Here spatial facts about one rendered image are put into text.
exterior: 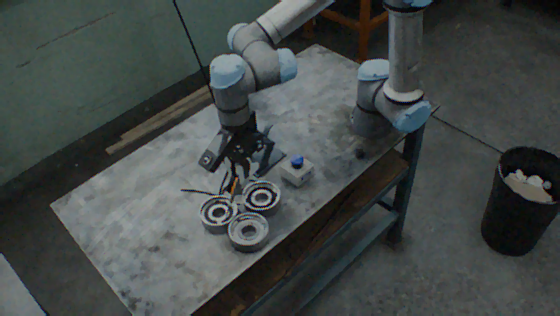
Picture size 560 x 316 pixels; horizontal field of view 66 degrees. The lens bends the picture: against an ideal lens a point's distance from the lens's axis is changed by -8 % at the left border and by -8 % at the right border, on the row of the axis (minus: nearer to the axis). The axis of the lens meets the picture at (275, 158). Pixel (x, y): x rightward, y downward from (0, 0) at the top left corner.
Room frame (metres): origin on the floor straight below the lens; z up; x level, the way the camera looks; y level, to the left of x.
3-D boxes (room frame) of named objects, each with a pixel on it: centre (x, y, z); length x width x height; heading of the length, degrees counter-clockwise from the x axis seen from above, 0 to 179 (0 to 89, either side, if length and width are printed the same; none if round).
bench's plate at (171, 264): (1.08, 0.05, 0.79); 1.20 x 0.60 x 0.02; 130
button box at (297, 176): (0.96, -0.07, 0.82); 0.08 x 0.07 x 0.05; 130
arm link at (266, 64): (0.90, 0.00, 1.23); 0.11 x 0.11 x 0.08; 23
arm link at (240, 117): (0.85, 0.09, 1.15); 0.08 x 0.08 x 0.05
